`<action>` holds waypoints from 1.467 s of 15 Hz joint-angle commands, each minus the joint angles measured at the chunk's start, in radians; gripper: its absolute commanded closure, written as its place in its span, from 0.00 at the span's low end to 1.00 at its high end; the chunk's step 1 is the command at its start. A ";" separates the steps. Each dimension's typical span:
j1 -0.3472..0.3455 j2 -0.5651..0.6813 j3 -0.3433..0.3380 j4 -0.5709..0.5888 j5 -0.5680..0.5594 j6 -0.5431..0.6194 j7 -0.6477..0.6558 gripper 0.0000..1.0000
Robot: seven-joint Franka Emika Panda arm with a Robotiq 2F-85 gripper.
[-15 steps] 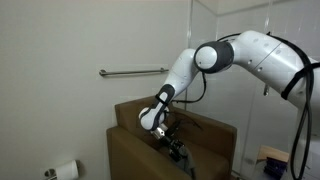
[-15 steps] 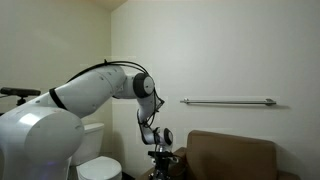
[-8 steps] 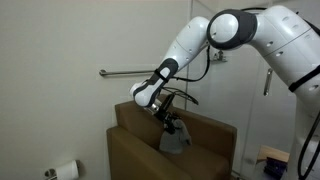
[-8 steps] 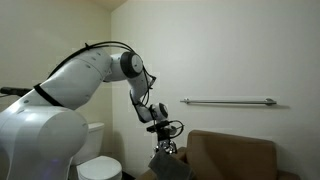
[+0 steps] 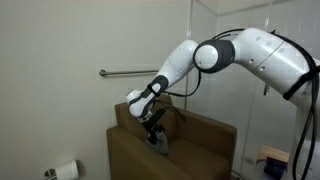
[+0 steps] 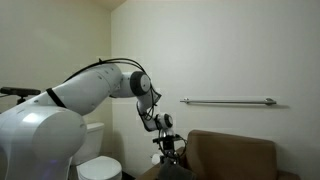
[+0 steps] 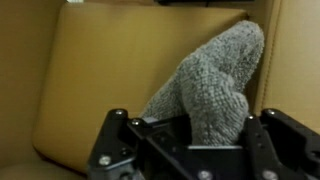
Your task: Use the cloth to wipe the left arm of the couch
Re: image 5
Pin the grey terry cloth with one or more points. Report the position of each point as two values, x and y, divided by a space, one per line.
161 145

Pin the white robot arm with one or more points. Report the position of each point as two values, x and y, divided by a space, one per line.
260 53

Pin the glass shower door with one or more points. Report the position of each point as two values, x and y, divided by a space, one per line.
233 110

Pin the brown cardboard box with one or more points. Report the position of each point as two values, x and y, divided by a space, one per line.
200 156

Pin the metal towel bar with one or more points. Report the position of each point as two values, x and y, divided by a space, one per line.
130 72

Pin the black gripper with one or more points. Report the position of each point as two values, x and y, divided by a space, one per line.
155 121

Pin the white toilet paper roll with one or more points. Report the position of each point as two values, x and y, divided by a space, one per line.
68 170

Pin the chrome toilet paper holder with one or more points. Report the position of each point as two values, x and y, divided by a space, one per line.
50 173

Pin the purple object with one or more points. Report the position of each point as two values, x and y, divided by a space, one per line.
275 166

